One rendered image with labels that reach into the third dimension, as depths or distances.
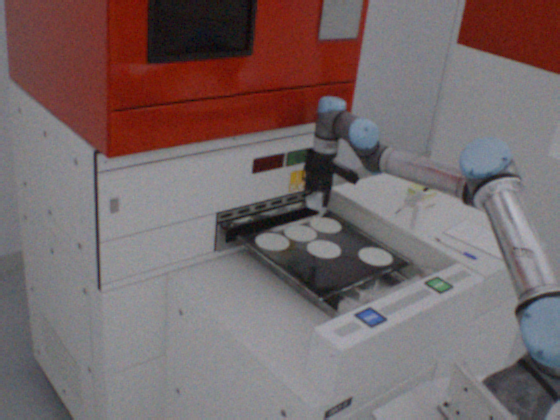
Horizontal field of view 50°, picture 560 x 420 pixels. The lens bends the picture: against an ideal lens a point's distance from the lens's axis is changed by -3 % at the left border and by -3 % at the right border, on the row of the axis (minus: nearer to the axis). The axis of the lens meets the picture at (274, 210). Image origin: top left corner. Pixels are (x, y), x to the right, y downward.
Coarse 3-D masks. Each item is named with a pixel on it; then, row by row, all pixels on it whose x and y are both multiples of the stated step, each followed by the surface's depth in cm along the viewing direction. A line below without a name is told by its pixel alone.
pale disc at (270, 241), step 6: (264, 234) 184; (270, 234) 185; (276, 234) 185; (258, 240) 181; (264, 240) 181; (270, 240) 181; (276, 240) 182; (282, 240) 182; (288, 240) 183; (264, 246) 178; (270, 246) 178; (276, 246) 179; (282, 246) 179
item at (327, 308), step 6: (252, 252) 186; (258, 258) 185; (264, 264) 183; (270, 270) 181; (276, 270) 179; (282, 276) 177; (288, 282) 175; (294, 288) 174; (306, 294) 170; (312, 300) 168; (318, 306) 167; (324, 306) 165; (330, 306) 163; (324, 312) 165; (330, 312) 163
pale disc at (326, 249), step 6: (318, 240) 184; (312, 246) 181; (318, 246) 181; (324, 246) 182; (330, 246) 182; (336, 246) 182; (312, 252) 178; (318, 252) 178; (324, 252) 178; (330, 252) 179; (336, 252) 179
